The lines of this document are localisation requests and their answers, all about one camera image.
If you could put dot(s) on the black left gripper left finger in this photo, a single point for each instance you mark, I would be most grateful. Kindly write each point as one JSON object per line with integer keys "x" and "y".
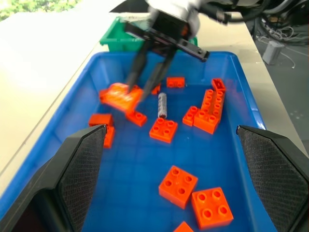
{"x": 72, "y": 169}

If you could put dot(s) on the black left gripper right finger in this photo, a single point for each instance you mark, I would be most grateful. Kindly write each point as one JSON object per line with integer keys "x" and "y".
{"x": 275, "y": 169}

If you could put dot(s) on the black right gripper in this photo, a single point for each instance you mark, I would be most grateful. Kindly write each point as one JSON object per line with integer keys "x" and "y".
{"x": 169, "y": 27}

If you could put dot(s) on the large orange building brick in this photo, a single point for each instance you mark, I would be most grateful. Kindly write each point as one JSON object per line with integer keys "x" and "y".
{"x": 119, "y": 96}

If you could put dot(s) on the green plastic bin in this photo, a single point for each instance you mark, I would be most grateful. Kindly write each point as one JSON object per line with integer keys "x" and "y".
{"x": 116, "y": 41}

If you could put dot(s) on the blue plastic bin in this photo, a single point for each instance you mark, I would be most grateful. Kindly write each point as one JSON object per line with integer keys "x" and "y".
{"x": 135, "y": 169}

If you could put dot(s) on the small orange building brick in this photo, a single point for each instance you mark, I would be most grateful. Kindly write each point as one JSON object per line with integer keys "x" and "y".
{"x": 136, "y": 118}
{"x": 219, "y": 85}
{"x": 109, "y": 137}
{"x": 100, "y": 119}
{"x": 175, "y": 82}
{"x": 156, "y": 90}
{"x": 190, "y": 116}

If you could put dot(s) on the grey cylindrical battery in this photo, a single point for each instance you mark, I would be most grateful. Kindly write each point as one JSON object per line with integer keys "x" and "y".
{"x": 162, "y": 105}

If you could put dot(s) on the orange four-stud building brick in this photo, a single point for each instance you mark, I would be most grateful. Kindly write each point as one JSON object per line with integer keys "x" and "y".
{"x": 178, "y": 189}
{"x": 212, "y": 208}
{"x": 163, "y": 130}
{"x": 206, "y": 122}

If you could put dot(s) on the long orange building brick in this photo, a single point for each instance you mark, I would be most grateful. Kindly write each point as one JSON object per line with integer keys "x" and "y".
{"x": 213, "y": 101}

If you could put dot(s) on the grey power adapter box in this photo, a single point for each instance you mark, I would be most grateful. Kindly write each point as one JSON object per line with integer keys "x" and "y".
{"x": 272, "y": 52}

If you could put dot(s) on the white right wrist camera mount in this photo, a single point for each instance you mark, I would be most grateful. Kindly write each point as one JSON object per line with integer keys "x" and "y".
{"x": 194, "y": 23}

